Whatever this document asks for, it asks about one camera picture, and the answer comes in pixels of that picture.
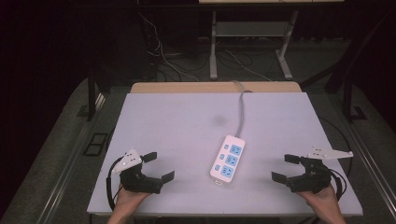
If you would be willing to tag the white power strip blue sockets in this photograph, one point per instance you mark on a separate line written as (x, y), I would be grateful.
(228, 161)

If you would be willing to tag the aluminium floor rail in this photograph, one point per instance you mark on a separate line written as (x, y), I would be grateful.
(68, 161)
(370, 161)

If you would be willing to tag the black rectangular floor frame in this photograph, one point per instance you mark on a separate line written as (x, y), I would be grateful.
(95, 144)

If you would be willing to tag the person's left hand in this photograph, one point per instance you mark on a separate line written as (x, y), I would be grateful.
(129, 200)

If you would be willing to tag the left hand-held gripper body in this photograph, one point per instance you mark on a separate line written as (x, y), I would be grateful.
(137, 182)

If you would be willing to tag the white metal desk frame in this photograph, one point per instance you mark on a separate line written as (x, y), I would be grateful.
(218, 29)

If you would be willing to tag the wooden table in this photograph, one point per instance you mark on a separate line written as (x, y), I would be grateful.
(186, 87)

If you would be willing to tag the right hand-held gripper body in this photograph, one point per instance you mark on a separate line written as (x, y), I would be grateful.
(313, 179)

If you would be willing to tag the person's right hand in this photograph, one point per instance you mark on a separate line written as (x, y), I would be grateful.
(323, 200)

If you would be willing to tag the black metal stand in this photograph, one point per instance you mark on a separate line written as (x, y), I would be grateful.
(91, 93)
(348, 99)

